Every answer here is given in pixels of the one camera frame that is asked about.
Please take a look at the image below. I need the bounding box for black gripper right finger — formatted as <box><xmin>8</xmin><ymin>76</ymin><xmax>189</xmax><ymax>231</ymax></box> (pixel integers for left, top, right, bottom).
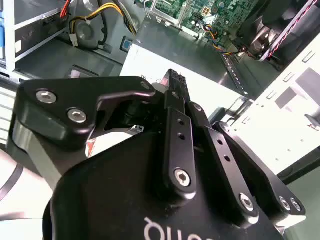
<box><xmin>177</xmin><ymin>72</ymin><xmax>307</xmax><ymax>229</ymax></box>

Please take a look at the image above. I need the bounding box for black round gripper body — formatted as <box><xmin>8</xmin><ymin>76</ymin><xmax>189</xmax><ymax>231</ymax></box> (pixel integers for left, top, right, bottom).
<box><xmin>42</xmin><ymin>130</ymin><xmax>286</xmax><ymax>240</ymax></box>

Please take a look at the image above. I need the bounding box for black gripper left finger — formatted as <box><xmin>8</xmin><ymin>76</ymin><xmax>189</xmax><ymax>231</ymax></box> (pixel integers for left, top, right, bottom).
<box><xmin>6</xmin><ymin>69</ymin><xmax>199</xmax><ymax>201</ymax></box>

